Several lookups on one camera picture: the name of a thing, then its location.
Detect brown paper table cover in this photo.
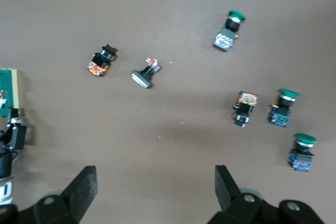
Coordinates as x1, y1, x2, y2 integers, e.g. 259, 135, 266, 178
0, 0, 336, 224

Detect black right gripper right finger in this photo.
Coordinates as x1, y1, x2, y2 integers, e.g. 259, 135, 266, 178
207, 165, 326, 224

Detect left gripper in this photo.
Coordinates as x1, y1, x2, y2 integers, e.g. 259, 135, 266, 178
0, 108, 28, 206

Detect green load switch white handle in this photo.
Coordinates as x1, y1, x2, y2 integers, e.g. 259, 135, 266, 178
0, 68, 21, 118

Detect green mushroom push button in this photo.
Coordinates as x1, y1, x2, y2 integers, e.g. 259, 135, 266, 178
212, 9, 247, 52
267, 88, 301, 129
288, 133, 318, 173

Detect black square pushbutton red terminals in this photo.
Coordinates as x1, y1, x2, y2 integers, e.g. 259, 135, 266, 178
130, 57, 162, 90

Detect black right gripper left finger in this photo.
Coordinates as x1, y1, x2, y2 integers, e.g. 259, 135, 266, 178
0, 165, 98, 224

